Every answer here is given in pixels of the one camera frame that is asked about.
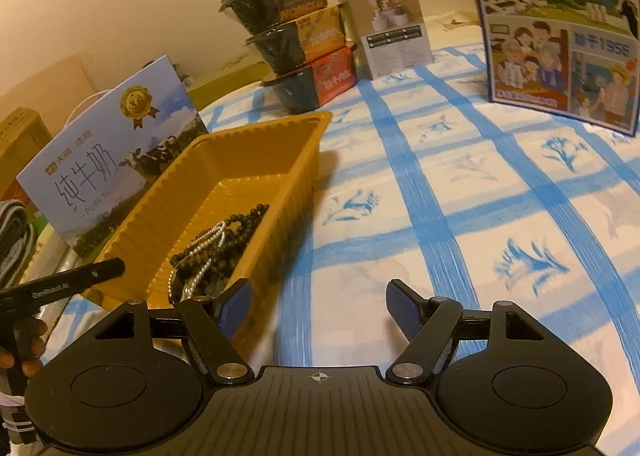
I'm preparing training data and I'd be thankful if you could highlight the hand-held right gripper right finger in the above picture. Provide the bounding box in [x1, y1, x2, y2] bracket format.
[385, 278, 546, 385]

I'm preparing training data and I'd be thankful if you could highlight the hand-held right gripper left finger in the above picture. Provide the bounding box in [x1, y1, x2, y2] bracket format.
[95, 278, 253, 385]

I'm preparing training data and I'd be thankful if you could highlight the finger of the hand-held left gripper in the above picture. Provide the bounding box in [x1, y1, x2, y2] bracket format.
[60, 257, 126, 293]

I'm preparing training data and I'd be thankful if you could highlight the white pearl bracelet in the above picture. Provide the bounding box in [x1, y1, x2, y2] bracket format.
[172, 218, 233, 304]

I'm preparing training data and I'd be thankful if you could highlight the dark bead necklace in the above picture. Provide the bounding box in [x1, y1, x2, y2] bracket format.
[169, 202, 271, 287]

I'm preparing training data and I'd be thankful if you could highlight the yellow plastic tray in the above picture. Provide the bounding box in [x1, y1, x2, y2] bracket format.
[81, 111, 334, 364]

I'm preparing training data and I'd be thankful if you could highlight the person's left hand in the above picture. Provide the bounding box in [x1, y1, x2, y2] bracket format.
[0, 316, 47, 379]

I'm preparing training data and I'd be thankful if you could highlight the stack of books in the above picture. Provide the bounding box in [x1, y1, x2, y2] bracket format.
[20, 223, 68, 282]

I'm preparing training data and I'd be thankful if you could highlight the grey cloth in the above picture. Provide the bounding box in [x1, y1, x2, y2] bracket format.
[0, 198, 35, 287]

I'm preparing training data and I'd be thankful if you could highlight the light blue milk carton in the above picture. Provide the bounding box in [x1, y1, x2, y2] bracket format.
[16, 55, 210, 259]

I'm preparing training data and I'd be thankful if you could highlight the brown printed cardboard box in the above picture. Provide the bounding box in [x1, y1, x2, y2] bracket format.
[0, 108, 52, 199]

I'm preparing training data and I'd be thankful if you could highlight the beige cardboard panel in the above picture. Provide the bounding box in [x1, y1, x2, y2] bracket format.
[0, 53, 98, 112]

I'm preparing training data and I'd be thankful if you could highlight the yellow cardboard box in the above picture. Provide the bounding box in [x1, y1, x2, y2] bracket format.
[189, 61, 273, 112]

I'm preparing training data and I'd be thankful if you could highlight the red-label instant noodle bowl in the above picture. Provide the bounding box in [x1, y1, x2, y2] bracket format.
[260, 46, 359, 115]

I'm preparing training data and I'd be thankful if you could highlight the orange-label instant noodle bowl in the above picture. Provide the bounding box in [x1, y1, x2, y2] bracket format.
[244, 5, 351, 75]

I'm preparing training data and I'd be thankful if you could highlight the small white product box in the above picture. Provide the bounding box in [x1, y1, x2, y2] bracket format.
[337, 0, 434, 82]

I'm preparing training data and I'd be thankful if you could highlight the dark blue milk carton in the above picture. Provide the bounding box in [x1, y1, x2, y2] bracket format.
[459, 0, 640, 138]

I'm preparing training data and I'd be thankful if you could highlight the black-label instant noodle bowl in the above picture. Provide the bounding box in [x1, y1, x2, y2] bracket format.
[220, 0, 331, 35]

